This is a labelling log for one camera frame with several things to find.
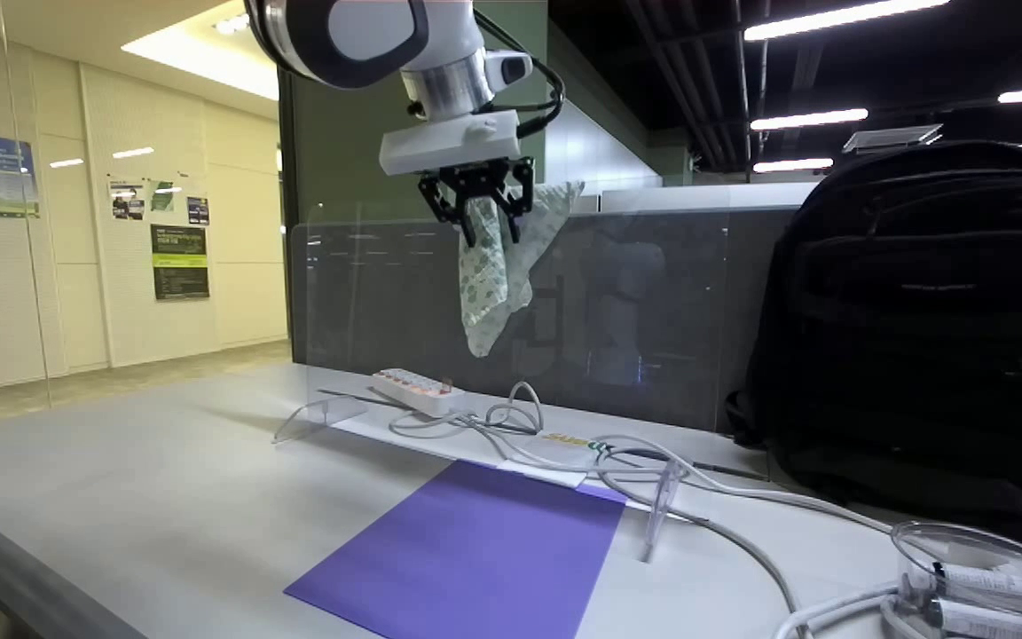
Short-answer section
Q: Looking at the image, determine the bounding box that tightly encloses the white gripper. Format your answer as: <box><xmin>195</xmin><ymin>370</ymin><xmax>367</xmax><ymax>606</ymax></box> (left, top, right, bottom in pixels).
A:
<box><xmin>378</xmin><ymin>108</ymin><xmax>538</xmax><ymax>250</ymax></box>

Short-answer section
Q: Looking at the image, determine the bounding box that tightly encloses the pale green patterned cloth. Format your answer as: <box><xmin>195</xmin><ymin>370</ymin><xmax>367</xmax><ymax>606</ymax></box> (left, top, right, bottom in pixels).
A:
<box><xmin>454</xmin><ymin>178</ymin><xmax>590</xmax><ymax>361</ymax></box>

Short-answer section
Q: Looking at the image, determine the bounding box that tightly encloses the dark glass desk partition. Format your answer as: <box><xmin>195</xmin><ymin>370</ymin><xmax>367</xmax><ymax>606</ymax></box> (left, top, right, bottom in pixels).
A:
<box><xmin>283</xmin><ymin>205</ymin><xmax>801</xmax><ymax>437</ymax></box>

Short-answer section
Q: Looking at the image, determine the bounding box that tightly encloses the green square pillar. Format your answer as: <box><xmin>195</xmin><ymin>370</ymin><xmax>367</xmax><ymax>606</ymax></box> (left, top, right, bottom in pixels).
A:
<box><xmin>270</xmin><ymin>0</ymin><xmax>549</xmax><ymax>231</ymax></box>

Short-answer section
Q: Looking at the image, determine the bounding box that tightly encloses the white power strip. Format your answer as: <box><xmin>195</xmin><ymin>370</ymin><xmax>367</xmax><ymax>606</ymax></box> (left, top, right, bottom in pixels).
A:
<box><xmin>367</xmin><ymin>366</ymin><xmax>467</xmax><ymax>423</ymax></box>

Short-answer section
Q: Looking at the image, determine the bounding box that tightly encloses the bright recessed ceiling panel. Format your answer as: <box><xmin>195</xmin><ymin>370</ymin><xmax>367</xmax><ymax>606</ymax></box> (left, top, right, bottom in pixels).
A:
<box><xmin>119</xmin><ymin>0</ymin><xmax>283</xmax><ymax>108</ymax></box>

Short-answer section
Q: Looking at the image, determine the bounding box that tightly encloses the purple paper sheet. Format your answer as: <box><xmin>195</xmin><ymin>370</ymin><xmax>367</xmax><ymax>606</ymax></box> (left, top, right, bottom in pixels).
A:
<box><xmin>279</xmin><ymin>457</ymin><xmax>632</xmax><ymax>639</ymax></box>

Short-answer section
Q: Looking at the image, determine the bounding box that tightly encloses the grey flat object behind backpack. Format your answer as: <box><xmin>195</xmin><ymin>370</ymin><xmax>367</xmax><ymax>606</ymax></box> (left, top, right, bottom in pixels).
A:
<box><xmin>840</xmin><ymin>121</ymin><xmax>949</xmax><ymax>160</ymax></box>

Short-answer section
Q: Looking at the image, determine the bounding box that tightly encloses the black backpack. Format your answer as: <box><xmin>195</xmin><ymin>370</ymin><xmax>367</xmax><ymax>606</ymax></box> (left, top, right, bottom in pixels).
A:
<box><xmin>722</xmin><ymin>135</ymin><xmax>1022</xmax><ymax>548</ymax></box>

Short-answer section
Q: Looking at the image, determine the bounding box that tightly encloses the white plug adapter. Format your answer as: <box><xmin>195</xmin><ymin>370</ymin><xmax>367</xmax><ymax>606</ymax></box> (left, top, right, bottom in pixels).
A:
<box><xmin>880</xmin><ymin>597</ymin><xmax>1022</xmax><ymax>639</ymax></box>
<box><xmin>898</xmin><ymin>557</ymin><xmax>1022</xmax><ymax>619</ymax></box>

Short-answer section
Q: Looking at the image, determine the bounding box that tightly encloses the green and black wall poster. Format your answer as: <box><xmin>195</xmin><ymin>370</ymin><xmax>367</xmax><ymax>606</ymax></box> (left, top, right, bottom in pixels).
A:
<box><xmin>148</xmin><ymin>219</ymin><xmax>214</xmax><ymax>307</ymax></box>

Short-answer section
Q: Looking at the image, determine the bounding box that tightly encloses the small green wall notice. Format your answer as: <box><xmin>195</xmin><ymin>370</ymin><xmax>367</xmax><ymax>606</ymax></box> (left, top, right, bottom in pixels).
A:
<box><xmin>148</xmin><ymin>178</ymin><xmax>186</xmax><ymax>217</ymax></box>

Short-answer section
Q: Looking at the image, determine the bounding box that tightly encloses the small photo wall notice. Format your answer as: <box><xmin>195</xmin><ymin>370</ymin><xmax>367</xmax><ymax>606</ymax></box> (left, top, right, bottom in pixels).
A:
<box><xmin>108</xmin><ymin>181</ymin><xmax>148</xmax><ymax>225</ymax></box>

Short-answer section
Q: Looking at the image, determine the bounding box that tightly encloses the long white cable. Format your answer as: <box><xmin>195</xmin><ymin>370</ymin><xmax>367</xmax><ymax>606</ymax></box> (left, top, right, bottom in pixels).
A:
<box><xmin>480</xmin><ymin>428</ymin><xmax>894</xmax><ymax>619</ymax></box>

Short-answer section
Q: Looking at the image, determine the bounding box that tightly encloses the white cable with adapters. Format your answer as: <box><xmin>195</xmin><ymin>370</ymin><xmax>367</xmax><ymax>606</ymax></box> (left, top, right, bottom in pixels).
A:
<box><xmin>775</xmin><ymin>515</ymin><xmax>1022</xmax><ymax>639</ymax></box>

